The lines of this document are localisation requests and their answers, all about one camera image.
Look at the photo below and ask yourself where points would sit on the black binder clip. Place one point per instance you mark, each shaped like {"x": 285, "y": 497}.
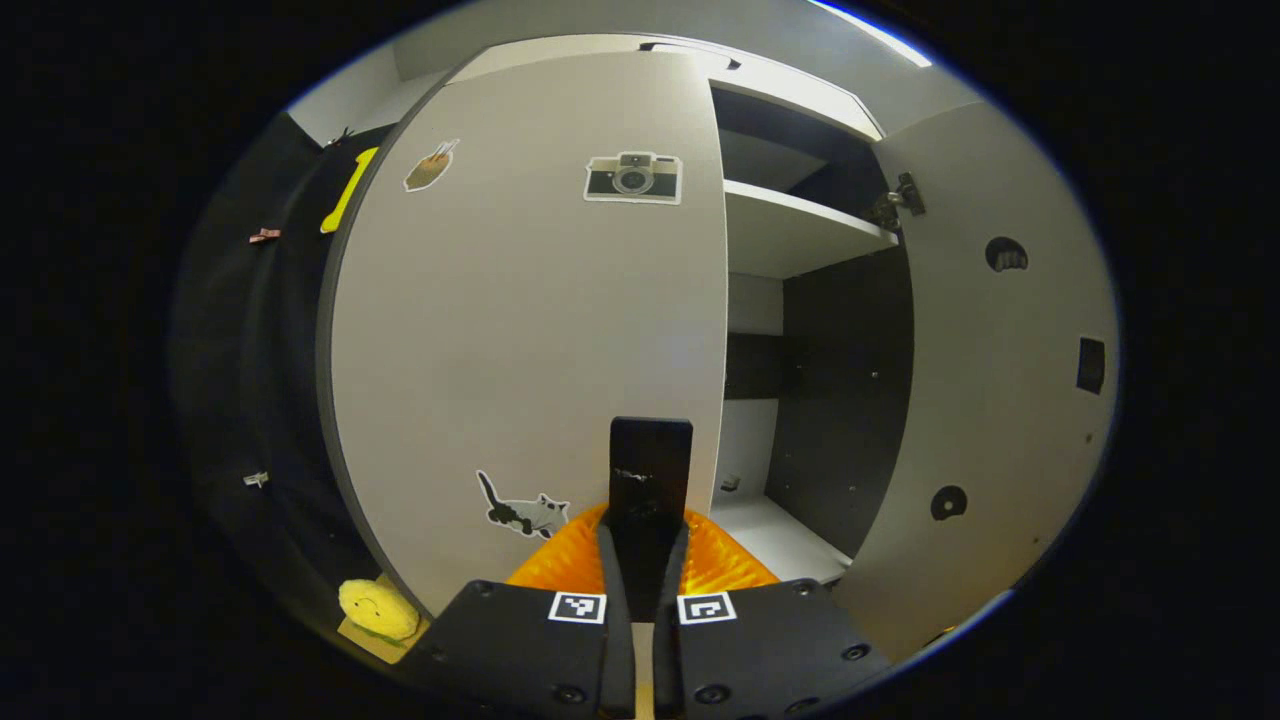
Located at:
{"x": 340, "y": 135}

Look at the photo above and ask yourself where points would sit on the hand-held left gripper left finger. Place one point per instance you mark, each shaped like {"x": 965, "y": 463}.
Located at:
{"x": 618, "y": 650}

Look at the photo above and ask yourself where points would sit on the black backdrop cloth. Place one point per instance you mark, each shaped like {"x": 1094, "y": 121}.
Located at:
{"x": 260, "y": 350}

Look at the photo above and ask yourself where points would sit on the grey double-door shoe cabinet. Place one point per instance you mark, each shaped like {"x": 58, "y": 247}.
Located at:
{"x": 840, "y": 400}

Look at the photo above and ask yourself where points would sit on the grey cabinet door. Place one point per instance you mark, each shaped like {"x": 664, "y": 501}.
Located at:
{"x": 1000, "y": 400}
{"x": 520, "y": 330}

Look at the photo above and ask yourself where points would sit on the red clip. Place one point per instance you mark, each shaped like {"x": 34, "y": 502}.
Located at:
{"x": 265, "y": 236}

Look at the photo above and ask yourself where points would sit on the white cabinet shelf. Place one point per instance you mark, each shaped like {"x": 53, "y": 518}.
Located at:
{"x": 790, "y": 235}

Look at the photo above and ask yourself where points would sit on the metal door hinge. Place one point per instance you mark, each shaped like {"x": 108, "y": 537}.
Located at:
{"x": 905, "y": 195}

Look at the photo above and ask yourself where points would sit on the white clip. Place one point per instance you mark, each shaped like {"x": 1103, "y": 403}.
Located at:
{"x": 256, "y": 480}

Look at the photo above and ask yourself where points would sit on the yellow plush toy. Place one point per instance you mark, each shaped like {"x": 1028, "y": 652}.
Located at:
{"x": 378, "y": 608}

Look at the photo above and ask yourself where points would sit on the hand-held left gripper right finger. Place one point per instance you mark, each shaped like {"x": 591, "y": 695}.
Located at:
{"x": 668, "y": 650}

